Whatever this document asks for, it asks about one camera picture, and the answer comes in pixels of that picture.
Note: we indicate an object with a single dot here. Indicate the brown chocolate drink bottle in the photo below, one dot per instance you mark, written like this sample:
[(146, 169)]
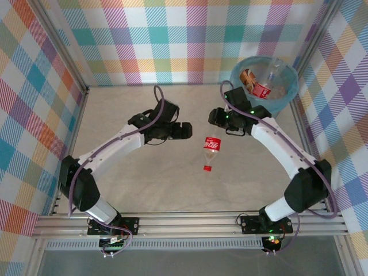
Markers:
[(247, 79)]

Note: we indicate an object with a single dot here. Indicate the clear bottle blue cap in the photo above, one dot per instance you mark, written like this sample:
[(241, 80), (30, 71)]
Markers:
[(274, 70)]

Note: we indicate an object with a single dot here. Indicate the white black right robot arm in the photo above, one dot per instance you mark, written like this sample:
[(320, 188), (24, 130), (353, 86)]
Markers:
[(276, 143)]

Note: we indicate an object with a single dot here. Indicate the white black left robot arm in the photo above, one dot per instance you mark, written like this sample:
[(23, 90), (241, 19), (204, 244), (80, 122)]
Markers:
[(115, 143)]

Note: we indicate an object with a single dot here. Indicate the blue mesh waste bin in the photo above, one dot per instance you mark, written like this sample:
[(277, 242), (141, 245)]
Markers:
[(283, 106)]

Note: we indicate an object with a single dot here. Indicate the aluminium table side rail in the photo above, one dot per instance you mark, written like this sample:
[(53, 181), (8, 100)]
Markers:
[(307, 135), (77, 126)]

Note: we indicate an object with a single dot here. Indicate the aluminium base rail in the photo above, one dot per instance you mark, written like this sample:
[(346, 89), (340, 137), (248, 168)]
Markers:
[(187, 225)]

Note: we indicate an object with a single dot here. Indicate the aluminium frame post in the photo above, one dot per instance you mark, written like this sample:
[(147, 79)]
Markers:
[(314, 37), (64, 49)]

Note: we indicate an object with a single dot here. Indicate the aluminium frame leg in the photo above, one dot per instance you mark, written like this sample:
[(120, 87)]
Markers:
[(35, 258), (348, 257)]

